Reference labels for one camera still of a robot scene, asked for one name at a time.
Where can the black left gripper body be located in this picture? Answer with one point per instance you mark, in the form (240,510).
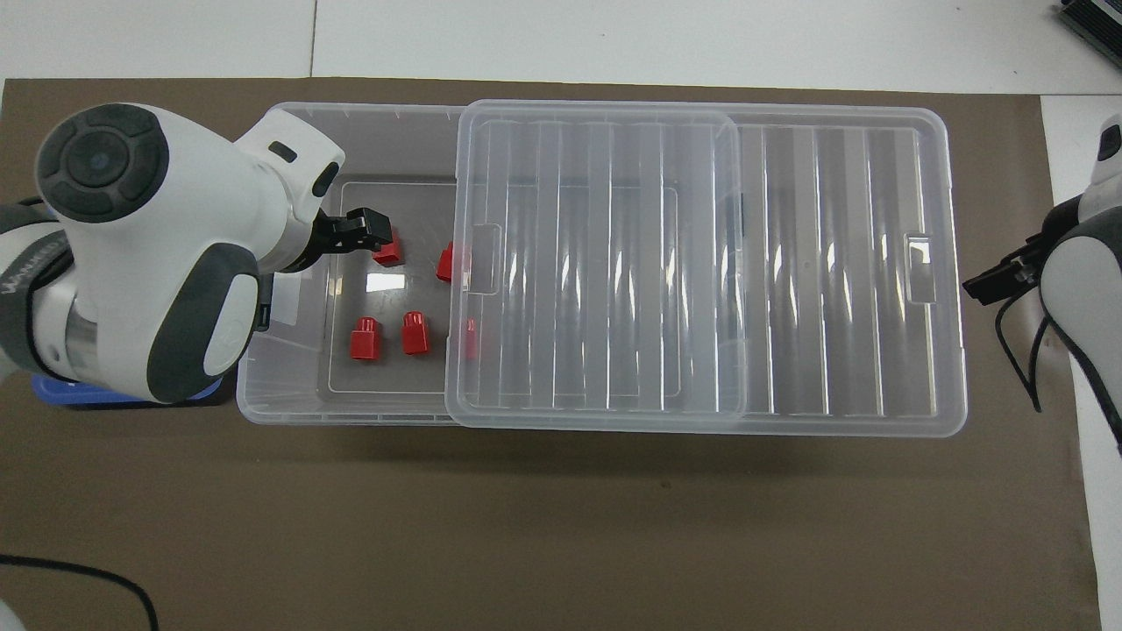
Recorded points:
(329,235)

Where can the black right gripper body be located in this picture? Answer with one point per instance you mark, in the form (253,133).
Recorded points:
(1039,258)

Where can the red plastic block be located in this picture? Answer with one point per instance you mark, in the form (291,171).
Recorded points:
(446,263)
(416,335)
(387,251)
(471,340)
(364,339)

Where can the clear ribbed plastic lid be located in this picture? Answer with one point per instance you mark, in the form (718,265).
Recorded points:
(833,263)

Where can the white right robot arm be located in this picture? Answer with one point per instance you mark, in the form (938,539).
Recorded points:
(1087,289)

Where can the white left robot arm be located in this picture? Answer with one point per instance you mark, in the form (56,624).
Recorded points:
(158,228)

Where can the black box latch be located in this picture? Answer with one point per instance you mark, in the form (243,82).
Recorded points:
(261,317)

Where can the clear plastic storage box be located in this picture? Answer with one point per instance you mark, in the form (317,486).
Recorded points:
(394,386)

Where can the blue plastic tray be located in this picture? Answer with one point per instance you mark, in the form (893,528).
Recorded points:
(96,399)

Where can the black ribbed device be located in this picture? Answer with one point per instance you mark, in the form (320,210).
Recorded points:
(1096,17)

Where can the brown table mat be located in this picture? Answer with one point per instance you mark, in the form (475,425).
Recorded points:
(526,526)

